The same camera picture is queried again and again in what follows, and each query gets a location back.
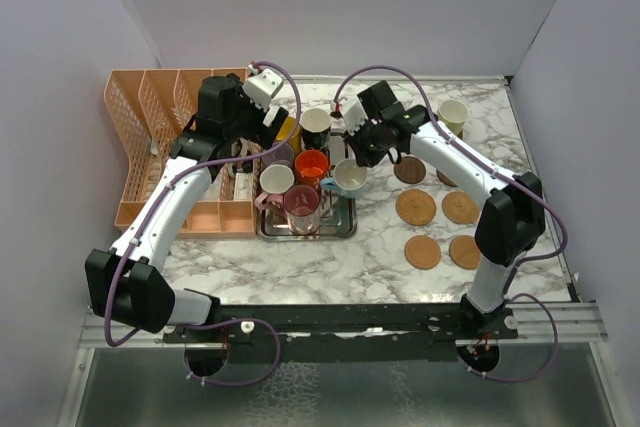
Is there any purple cable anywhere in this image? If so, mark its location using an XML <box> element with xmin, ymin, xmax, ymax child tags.
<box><xmin>102</xmin><ymin>61</ymin><xmax>303</xmax><ymax>388</ymax></box>
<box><xmin>331</xmin><ymin>65</ymin><xmax>571</xmax><ymax>383</ymax></box>

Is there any pale yellow mug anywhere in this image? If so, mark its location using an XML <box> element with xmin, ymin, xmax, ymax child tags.
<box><xmin>438</xmin><ymin>99</ymin><xmax>469</xmax><ymax>138</ymax></box>

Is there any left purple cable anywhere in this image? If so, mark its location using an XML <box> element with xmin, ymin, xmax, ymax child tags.
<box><xmin>102</xmin><ymin>61</ymin><xmax>303</xmax><ymax>388</ymax></box>

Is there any white mug pink handle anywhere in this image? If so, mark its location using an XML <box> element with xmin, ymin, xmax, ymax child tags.
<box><xmin>254</xmin><ymin>165</ymin><xmax>295</xmax><ymax>213</ymax></box>

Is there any lilac mug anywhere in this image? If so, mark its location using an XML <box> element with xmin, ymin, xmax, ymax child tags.
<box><xmin>262</xmin><ymin>143</ymin><xmax>296</xmax><ymax>168</ymax></box>

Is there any orange mug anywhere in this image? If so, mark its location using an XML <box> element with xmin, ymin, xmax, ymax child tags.
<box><xmin>294</xmin><ymin>149</ymin><xmax>330</xmax><ymax>188</ymax></box>

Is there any dark walnut front coaster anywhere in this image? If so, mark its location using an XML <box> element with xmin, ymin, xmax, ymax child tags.
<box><xmin>436</xmin><ymin>170</ymin><xmax>457</xmax><ymax>187</ymax></box>

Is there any dark walnut coaster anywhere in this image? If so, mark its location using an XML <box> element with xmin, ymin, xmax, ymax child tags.
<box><xmin>393</xmin><ymin>156</ymin><xmax>426</xmax><ymax>185</ymax></box>
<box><xmin>436</xmin><ymin>170</ymin><xmax>457</xmax><ymax>187</ymax></box>

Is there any black mug white inside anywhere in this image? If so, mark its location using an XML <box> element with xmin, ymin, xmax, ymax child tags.
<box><xmin>300</xmin><ymin>108</ymin><xmax>331</xmax><ymax>150</ymax></box>

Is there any light wood round coaster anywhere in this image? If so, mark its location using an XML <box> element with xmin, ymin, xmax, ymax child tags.
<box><xmin>404</xmin><ymin>235</ymin><xmax>441</xmax><ymax>270</ymax></box>

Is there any light blue mug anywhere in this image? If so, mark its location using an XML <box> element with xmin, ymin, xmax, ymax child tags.
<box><xmin>320</xmin><ymin>159</ymin><xmax>368</xmax><ymax>199</ymax></box>

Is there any dusty pink mug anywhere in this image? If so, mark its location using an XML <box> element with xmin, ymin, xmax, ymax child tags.
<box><xmin>283</xmin><ymin>185</ymin><xmax>320</xmax><ymax>235</ymax></box>

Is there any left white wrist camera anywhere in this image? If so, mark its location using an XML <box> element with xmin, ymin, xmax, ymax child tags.
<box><xmin>242</xmin><ymin>68</ymin><xmax>283</xmax><ymax>111</ymax></box>

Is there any white stationery package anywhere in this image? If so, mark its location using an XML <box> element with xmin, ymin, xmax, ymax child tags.
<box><xmin>233</xmin><ymin>172</ymin><xmax>253</xmax><ymax>201</ymax></box>

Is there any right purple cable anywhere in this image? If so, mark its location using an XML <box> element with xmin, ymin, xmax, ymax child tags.
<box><xmin>331</xmin><ymin>65</ymin><xmax>571</xmax><ymax>383</ymax></box>

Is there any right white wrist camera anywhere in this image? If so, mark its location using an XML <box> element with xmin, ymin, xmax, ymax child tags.
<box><xmin>331</xmin><ymin>98</ymin><xmax>369</xmax><ymax>136</ymax></box>

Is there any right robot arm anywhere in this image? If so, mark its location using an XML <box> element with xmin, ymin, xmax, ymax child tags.
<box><xmin>337</xmin><ymin>81</ymin><xmax>546</xmax><ymax>338</ymax></box>

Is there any woven rattan coaster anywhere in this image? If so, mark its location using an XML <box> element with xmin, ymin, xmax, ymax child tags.
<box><xmin>395</xmin><ymin>189</ymin><xmax>437</xmax><ymax>226</ymax></box>
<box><xmin>442</xmin><ymin>191</ymin><xmax>480</xmax><ymax>225</ymax></box>

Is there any black front mounting rail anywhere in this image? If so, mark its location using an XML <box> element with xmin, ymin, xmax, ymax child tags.
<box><xmin>163</xmin><ymin>303</ymin><xmax>517</xmax><ymax>363</ymax></box>

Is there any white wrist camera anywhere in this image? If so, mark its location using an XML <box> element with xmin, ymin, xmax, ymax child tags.
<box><xmin>331</xmin><ymin>98</ymin><xmax>369</xmax><ymax>136</ymax></box>
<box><xmin>242</xmin><ymin>68</ymin><xmax>283</xmax><ymax>111</ymax></box>

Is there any peach plastic file organizer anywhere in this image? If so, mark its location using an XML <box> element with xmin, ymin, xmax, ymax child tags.
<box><xmin>104</xmin><ymin>68</ymin><xmax>261</xmax><ymax>240</ymax></box>

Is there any light wood grooved coaster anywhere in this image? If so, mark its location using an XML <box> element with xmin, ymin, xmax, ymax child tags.
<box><xmin>449</xmin><ymin>235</ymin><xmax>481</xmax><ymax>270</ymax></box>

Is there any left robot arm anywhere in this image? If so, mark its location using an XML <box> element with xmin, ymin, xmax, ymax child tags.
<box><xmin>85</xmin><ymin>65</ymin><xmax>288</xmax><ymax>342</ymax></box>

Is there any stainless steel tray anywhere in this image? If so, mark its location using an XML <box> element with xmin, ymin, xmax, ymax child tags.
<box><xmin>254</xmin><ymin>135</ymin><xmax>357</xmax><ymax>242</ymax></box>

